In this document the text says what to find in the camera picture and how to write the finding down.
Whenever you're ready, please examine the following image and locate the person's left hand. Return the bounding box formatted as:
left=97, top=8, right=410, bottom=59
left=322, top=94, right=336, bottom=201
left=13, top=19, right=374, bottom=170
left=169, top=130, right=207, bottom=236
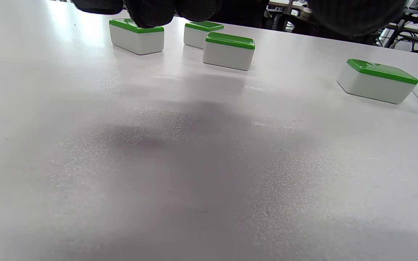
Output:
left=70, top=0, right=410, bottom=37

